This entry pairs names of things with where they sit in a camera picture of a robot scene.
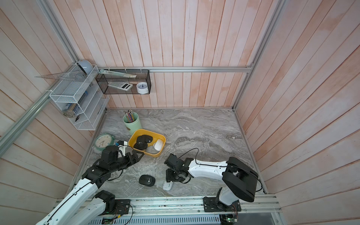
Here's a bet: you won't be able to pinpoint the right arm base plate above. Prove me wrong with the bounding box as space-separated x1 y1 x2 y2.
202 197 242 212

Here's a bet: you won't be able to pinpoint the black mouse slim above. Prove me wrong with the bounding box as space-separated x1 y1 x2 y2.
136 135 146 145

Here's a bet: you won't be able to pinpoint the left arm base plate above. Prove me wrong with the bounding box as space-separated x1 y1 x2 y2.
100 199 131 216

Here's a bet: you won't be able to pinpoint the green pen holder cup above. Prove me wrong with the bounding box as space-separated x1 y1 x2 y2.
123 112 142 135

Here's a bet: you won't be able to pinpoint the white vented cable duct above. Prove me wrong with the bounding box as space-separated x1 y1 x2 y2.
88 214 221 225

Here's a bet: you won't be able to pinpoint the transparent straight ruler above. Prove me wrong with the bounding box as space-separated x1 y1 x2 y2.
99 69 137 78

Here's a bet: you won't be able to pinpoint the white wire wall shelf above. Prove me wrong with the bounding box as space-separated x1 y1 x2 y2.
50 65 109 131

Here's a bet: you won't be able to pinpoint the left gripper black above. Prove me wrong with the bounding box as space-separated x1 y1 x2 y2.
109 149 144 173

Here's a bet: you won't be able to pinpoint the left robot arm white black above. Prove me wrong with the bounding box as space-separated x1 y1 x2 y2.
37 145 144 225

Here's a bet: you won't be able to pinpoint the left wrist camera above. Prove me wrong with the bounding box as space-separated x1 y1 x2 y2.
115 140 128 157

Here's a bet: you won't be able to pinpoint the white tape roll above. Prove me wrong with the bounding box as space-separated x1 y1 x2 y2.
136 82 149 95

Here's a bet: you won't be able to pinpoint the green round alarm clock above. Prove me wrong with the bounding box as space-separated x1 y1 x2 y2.
93 133 115 151

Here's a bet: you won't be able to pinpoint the black mouse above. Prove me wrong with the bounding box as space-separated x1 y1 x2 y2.
142 135 153 143
133 142 148 151
139 174 156 187

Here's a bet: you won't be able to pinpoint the transparent triangle ruler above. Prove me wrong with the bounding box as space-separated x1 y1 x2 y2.
36 71 87 82

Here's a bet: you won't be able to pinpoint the grey mouse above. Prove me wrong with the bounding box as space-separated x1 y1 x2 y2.
146 146 159 155

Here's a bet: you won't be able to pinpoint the white mouse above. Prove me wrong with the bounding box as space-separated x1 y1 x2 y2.
153 139 164 152
163 181 173 191

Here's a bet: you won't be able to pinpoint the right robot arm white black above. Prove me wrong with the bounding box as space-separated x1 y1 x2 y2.
165 154 259 206

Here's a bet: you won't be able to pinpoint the coloured pencils bundle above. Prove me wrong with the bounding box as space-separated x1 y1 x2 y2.
125 110 136 123

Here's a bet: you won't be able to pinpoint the rolled items in shelf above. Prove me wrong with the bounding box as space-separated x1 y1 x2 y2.
62 103 79 118

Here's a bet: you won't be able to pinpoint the white calculator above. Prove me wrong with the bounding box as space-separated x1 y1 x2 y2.
108 82 133 92

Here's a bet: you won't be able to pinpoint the yellow plastic storage box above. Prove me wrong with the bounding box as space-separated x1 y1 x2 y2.
128 129 166 158

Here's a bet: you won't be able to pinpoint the aluminium front rail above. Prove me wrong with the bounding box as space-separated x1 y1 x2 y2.
53 193 282 218

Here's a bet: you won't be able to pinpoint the black mesh wall basket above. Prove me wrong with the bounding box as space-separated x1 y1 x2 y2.
96 69 152 95

